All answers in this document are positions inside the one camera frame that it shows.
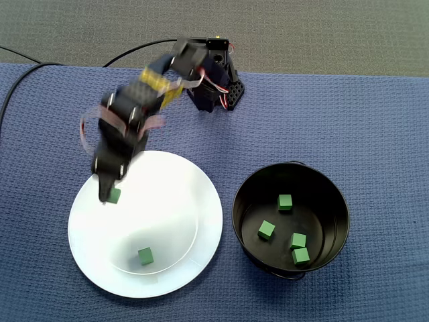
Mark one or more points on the white round plate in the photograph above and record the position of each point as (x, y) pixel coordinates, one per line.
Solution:
(167, 208)

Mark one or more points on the blue woven table cloth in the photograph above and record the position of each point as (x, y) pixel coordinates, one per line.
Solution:
(385, 134)

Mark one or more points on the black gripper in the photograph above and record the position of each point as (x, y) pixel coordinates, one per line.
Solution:
(108, 168)

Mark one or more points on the green cube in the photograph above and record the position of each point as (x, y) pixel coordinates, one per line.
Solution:
(115, 196)
(300, 256)
(145, 256)
(298, 240)
(284, 202)
(266, 230)

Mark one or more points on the black metal bucket container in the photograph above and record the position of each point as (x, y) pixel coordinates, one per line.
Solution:
(318, 208)

